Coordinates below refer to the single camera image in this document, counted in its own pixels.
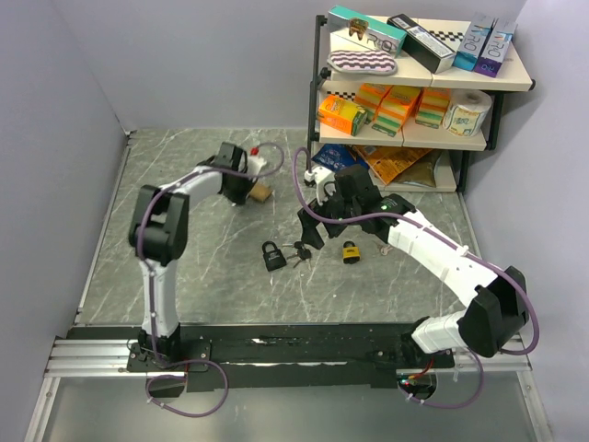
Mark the aluminium rail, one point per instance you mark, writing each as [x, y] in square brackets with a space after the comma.
[90, 359]

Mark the middle sponge pack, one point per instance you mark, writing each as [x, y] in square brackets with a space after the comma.
[395, 108]

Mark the orange carton box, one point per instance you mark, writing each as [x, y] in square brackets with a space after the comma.
[341, 114]

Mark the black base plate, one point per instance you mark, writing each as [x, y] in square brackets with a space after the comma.
[243, 356]

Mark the black keys bunch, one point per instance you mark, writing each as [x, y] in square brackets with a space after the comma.
[301, 254]

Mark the teal toothpaste box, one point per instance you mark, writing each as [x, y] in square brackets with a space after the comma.
[365, 31]

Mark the left sponge pack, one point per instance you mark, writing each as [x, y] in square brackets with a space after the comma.
[370, 97]

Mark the toilet paper roll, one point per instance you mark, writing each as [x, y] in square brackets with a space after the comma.
[466, 112]

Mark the black and white box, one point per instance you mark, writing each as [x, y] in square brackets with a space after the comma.
[422, 46]

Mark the orange snack bag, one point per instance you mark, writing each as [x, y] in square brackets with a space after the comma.
[387, 162]

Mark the brass padlock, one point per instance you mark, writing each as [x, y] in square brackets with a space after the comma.
[260, 193]

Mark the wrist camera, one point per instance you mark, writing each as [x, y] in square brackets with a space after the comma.
[256, 163]
[322, 179]

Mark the black and beige shelf rack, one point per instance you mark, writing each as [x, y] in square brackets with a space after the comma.
[452, 176]

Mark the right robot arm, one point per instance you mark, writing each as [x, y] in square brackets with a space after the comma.
[494, 307]

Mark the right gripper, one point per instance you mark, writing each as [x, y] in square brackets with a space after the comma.
[310, 234]

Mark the black padlock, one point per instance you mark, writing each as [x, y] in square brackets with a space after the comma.
[272, 256]

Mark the sponge pack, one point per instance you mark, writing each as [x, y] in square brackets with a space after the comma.
[370, 97]
[432, 107]
[395, 108]

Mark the purple toothpaste box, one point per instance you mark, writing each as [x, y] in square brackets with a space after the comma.
[496, 47]

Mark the pink striped sleep mask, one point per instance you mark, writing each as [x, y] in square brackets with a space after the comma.
[372, 62]

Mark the blue snack bag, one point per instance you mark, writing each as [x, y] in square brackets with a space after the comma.
[336, 157]

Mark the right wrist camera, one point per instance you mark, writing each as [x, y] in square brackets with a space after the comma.
[322, 179]

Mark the blue toothpaste box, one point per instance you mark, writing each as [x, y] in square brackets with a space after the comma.
[474, 39]

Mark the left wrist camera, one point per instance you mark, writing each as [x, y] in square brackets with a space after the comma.
[256, 163]

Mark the brown snack bag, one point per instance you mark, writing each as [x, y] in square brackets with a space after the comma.
[422, 172]

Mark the yellow padlock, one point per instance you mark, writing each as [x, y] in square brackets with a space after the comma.
[350, 252]

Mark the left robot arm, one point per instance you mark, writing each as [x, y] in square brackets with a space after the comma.
[159, 236]

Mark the right sponge pack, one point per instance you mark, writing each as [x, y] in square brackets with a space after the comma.
[432, 107]

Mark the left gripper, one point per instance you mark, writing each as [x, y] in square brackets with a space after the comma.
[237, 200]

